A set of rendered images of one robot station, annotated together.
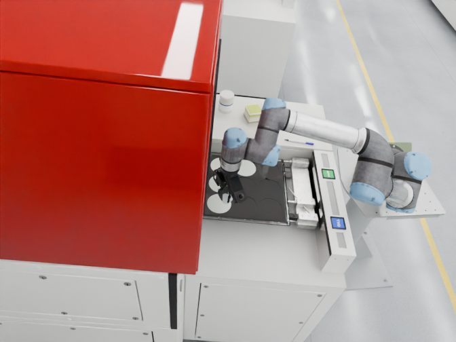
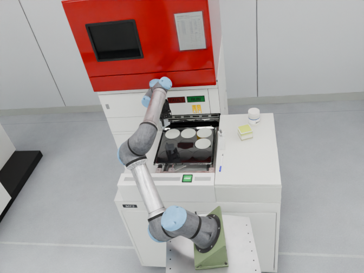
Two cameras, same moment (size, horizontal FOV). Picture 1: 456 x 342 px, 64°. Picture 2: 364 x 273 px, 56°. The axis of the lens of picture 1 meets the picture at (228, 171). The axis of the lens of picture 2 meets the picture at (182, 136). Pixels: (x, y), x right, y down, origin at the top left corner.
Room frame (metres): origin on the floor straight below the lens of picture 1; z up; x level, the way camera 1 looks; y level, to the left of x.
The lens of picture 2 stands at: (1.57, -1.68, 2.33)
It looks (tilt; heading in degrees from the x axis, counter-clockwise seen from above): 39 degrees down; 109
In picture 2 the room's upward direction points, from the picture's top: 11 degrees counter-clockwise
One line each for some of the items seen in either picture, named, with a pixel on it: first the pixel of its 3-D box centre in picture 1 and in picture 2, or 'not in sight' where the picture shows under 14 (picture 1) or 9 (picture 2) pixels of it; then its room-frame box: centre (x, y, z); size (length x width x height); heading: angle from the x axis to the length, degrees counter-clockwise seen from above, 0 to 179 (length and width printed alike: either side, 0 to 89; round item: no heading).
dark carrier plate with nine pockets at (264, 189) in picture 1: (244, 186); (186, 144); (1.04, -0.08, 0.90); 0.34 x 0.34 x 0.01; 4
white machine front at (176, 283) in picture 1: (189, 199); (160, 109); (0.83, 0.13, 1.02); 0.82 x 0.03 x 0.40; 4
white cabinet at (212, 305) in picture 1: (251, 233); (205, 205); (1.13, -0.18, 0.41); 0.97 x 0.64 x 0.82; 4
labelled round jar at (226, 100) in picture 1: (226, 102); (253, 117); (1.47, 0.06, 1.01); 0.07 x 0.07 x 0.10
